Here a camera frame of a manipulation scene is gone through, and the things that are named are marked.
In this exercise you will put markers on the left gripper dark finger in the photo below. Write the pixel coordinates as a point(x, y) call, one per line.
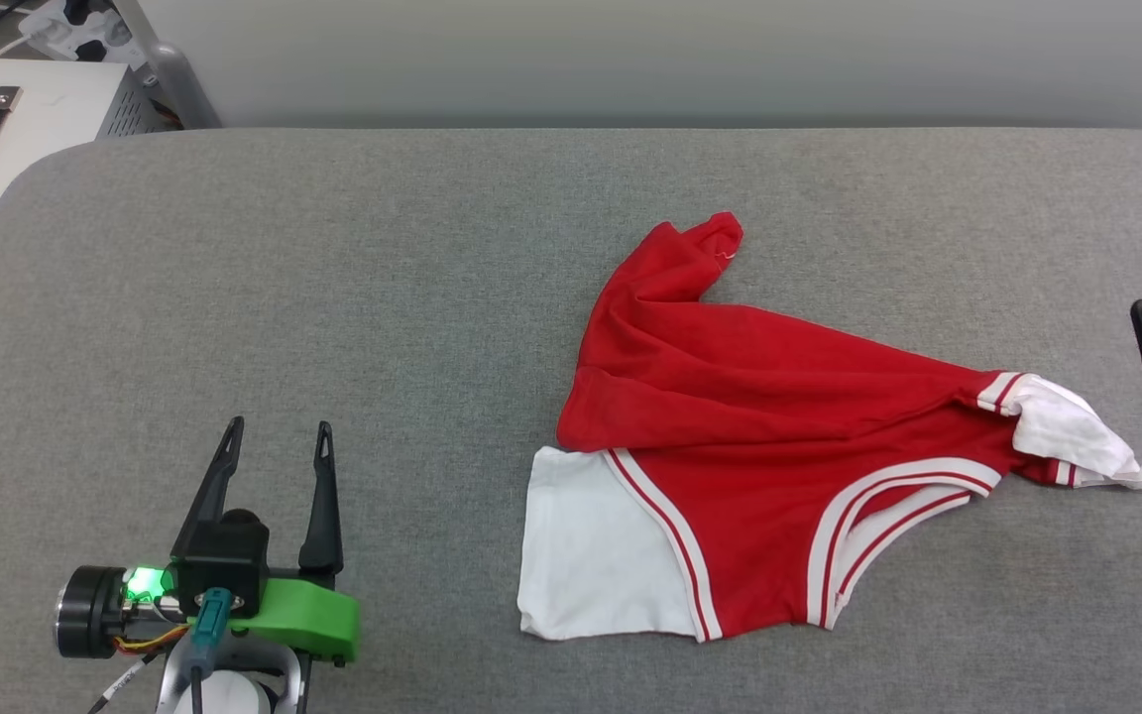
point(214, 471)
point(323, 506)

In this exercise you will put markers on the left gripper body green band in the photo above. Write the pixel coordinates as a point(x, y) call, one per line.
point(308, 615)

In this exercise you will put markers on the red white sports shirt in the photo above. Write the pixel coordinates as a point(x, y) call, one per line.
point(730, 397)

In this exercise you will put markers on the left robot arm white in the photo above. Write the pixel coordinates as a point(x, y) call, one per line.
point(234, 694)

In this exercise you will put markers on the white power supply box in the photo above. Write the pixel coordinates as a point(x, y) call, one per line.
point(56, 109)

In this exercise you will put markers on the white socket strip with plugs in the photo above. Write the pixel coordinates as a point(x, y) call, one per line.
point(75, 35)

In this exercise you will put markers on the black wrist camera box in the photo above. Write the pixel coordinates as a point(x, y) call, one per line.
point(219, 560)

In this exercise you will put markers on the pale partition frame post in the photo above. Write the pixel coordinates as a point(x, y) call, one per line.
point(179, 89)

